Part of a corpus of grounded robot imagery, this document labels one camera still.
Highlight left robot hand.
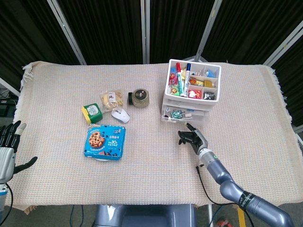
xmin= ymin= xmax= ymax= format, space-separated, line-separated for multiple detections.
xmin=0 ymin=120 xmax=38 ymax=184

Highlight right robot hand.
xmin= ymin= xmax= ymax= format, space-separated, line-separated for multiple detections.
xmin=178 ymin=122 xmax=209 ymax=156

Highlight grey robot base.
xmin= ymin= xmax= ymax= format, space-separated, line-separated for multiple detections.
xmin=94 ymin=204 xmax=197 ymax=227

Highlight white drawer organizer box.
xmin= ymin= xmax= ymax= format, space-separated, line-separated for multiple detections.
xmin=160 ymin=59 xmax=222 ymax=125

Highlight blue chocolate cookie box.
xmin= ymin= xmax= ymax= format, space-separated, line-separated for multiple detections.
xmin=83 ymin=124 xmax=126 ymax=161

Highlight red small clips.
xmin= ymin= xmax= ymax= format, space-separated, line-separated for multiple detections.
xmin=188 ymin=89 xmax=203 ymax=99

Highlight beige woven tablecloth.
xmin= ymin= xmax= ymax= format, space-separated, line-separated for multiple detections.
xmin=4 ymin=61 xmax=300 ymax=215

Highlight green marker with red cap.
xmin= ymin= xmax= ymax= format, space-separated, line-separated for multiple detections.
xmin=175 ymin=62 xmax=188 ymax=97

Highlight white marker with blue cap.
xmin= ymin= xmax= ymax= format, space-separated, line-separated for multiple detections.
xmin=181 ymin=62 xmax=192 ymax=98

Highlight red candy packet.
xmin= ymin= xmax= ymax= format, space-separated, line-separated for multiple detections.
xmin=169 ymin=72 xmax=179 ymax=86

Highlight white table leg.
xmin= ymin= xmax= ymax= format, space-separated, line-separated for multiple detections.
xmin=207 ymin=204 xmax=214 ymax=227

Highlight glass jar with black lid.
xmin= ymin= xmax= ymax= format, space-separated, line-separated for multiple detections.
xmin=128 ymin=88 xmax=151 ymax=109

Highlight white computer mouse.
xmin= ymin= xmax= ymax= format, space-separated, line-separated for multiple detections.
xmin=111 ymin=107 xmax=131 ymax=124

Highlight clear bag of biscuits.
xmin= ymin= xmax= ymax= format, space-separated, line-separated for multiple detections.
xmin=99 ymin=89 xmax=125 ymax=112

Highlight green container with yellow lid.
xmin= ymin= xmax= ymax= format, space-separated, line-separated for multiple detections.
xmin=81 ymin=103 xmax=104 ymax=126

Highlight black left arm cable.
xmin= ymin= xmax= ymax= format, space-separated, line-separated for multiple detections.
xmin=4 ymin=183 xmax=14 ymax=214

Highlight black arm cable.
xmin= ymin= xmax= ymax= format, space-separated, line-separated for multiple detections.
xmin=195 ymin=164 xmax=237 ymax=206
xmin=4 ymin=183 xmax=14 ymax=214

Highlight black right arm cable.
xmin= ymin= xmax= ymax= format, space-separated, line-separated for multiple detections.
xmin=195 ymin=164 xmax=237 ymax=206

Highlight white screen frame post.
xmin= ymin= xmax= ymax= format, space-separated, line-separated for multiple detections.
xmin=0 ymin=77 xmax=21 ymax=96
xmin=46 ymin=0 xmax=87 ymax=65
xmin=185 ymin=0 xmax=223 ymax=63
xmin=263 ymin=20 xmax=303 ymax=67
xmin=140 ymin=0 xmax=151 ymax=64

